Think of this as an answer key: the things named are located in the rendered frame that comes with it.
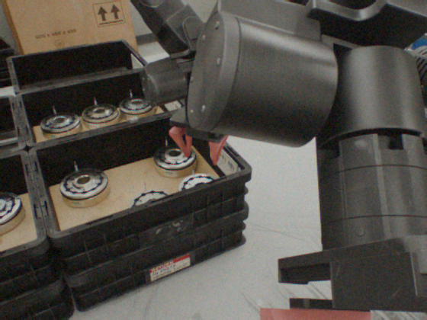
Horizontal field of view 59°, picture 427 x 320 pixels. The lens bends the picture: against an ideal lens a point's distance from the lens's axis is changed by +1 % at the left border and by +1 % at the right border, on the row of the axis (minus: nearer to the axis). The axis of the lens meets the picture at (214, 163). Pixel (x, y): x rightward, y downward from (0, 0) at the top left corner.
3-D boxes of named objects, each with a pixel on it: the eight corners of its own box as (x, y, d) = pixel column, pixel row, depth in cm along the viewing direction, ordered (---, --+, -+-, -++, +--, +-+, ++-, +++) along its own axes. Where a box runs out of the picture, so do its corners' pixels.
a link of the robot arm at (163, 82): (199, 13, 63) (181, 36, 70) (135, 25, 58) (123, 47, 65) (224, 81, 63) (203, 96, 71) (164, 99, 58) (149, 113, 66)
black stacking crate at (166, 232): (194, 146, 104) (193, 110, 98) (251, 212, 83) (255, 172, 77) (43, 190, 90) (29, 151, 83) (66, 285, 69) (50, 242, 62)
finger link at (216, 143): (219, 175, 73) (219, 134, 67) (186, 166, 75) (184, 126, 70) (232, 157, 78) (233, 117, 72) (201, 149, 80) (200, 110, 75)
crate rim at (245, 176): (193, 116, 99) (193, 107, 97) (255, 179, 78) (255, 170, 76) (30, 157, 84) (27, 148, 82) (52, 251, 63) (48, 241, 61)
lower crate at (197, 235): (195, 176, 111) (194, 142, 104) (249, 246, 90) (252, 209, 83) (54, 222, 96) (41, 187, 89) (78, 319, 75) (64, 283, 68)
